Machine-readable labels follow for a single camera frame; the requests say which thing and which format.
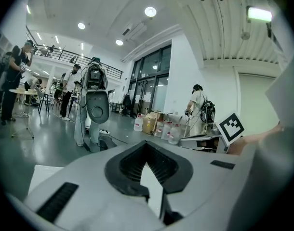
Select person's grey shirt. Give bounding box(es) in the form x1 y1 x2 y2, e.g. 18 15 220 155
230 0 294 231

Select gold wire leg table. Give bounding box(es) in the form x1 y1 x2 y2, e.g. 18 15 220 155
9 88 38 139

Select rectangular green-white lamp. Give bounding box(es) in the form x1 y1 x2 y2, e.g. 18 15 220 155
246 5 273 23

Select black balcony railing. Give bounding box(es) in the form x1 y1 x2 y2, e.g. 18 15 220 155
26 25 125 80

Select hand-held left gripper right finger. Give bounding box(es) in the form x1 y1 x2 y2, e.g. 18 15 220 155
146 140 241 226

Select person's right forearm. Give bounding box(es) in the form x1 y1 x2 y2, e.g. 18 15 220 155
227 123 285 156

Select black framed glass doors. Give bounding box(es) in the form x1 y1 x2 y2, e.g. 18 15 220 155
124 44 172 116

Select ceiling air conditioner unit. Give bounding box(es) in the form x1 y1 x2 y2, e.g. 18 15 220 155
122 23 147 39

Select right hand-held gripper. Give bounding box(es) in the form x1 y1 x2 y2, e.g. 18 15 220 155
179 112 245 154

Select cardboard box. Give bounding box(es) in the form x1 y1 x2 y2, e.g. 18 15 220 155
142 111 164 135

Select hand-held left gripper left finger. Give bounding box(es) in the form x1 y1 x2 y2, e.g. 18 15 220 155
24 140 166 231

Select clear water jug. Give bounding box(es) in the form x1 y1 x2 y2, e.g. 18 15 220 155
133 114 144 132
160 121 173 141
154 120 165 137
168 124 182 144

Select white wall shelf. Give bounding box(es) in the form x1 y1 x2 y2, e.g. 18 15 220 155
0 34 10 55

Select black leg chair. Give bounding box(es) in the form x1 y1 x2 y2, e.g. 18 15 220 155
38 94 51 115

